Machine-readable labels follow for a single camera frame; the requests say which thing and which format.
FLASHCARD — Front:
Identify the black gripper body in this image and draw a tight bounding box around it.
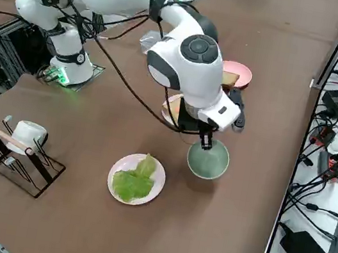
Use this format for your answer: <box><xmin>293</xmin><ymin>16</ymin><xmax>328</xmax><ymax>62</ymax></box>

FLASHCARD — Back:
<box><xmin>175</xmin><ymin>101</ymin><xmax>222</xmax><ymax>139</ymax></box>

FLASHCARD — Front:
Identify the pale green bowl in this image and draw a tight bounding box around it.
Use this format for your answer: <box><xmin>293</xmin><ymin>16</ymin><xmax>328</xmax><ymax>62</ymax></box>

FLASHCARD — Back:
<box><xmin>184</xmin><ymin>134</ymin><xmax>233</xmax><ymax>183</ymax></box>

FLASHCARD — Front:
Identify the green lettuce leaf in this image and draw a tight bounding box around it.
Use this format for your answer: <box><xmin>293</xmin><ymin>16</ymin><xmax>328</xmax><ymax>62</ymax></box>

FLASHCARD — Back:
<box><xmin>110</xmin><ymin>148</ymin><xmax>160</xmax><ymax>205</ymax></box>

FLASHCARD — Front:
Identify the white round plate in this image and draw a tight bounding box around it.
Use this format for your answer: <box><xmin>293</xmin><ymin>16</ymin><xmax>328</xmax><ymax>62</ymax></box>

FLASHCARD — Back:
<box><xmin>159</xmin><ymin>91</ymin><xmax>185</xmax><ymax>126</ymax></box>
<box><xmin>104</xmin><ymin>148</ymin><xmax>170</xmax><ymax>210</ymax></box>

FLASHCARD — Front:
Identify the pink round plate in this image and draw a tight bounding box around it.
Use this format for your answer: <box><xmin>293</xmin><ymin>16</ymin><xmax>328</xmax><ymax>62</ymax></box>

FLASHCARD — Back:
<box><xmin>219</xmin><ymin>59</ymin><xmax>255</xmax><ymax>92</ymax></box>

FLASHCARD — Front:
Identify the clear plastic food container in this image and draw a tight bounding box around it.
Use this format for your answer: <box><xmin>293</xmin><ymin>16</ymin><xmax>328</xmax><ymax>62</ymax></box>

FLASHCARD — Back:
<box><xmin>137</xmin><ymin>28</ymin><xmax>166</xmax><ymax>57</ymax></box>

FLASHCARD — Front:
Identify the white cup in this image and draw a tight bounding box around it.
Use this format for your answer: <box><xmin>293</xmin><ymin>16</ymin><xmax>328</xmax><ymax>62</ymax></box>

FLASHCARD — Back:
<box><xmin>5</xmin><ymin>118</ymin><xmax>51</xmax><ymax>158</ymax></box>

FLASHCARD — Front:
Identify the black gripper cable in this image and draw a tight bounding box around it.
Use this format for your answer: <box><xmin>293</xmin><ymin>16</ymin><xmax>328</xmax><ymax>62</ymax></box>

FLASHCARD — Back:
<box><xmin>60</xmin><ymin>1</ymin><xmax>221</xmax><ymax>138</ymax></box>

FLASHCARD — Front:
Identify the black wire cup rack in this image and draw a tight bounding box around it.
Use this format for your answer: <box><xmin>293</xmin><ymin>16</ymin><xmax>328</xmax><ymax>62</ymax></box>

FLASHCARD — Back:
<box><xmin>0</xmin><ymin>113</ymin><xmax>74</xmax><ymax>203</ymax></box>

